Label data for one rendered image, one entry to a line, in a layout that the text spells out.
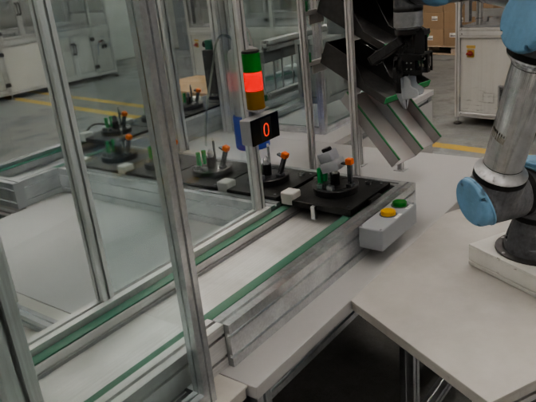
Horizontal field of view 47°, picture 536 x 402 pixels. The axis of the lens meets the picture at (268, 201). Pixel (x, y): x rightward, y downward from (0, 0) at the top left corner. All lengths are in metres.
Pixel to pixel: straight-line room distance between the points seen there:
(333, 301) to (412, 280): 0.22
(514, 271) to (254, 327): 0.63
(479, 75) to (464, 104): 0.32
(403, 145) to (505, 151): 0.74
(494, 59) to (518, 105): 4.69
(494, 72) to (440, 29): 4.37
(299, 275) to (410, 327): 0.27
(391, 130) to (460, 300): 0.77
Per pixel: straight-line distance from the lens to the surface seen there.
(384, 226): 1.64
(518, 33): 1.27
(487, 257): 1.61
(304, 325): 1.42
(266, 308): 1.36
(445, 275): 1.62
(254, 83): 1.67
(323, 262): 1.53
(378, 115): 2.11
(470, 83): 6.16
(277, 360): 1.33
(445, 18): 10.28
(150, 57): 0.98
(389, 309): 1.47
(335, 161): 1.82
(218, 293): 1.48
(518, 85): 1.32
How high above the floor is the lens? 1.63
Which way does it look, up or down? 21 degrees down
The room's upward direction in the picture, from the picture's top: 6 degrees counter-clockwise
